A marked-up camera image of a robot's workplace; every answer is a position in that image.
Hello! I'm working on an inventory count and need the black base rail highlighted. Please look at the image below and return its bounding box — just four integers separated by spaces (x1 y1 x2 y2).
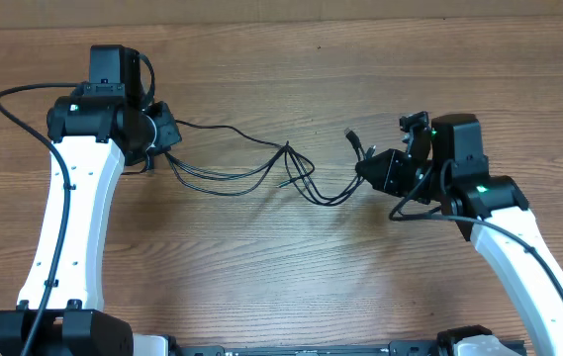
132 333 527 356

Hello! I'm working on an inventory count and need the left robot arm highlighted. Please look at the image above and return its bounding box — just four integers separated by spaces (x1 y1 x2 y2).
0 44 181 355

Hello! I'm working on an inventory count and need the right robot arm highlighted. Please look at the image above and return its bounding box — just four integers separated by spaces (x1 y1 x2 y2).
355 112 563 355

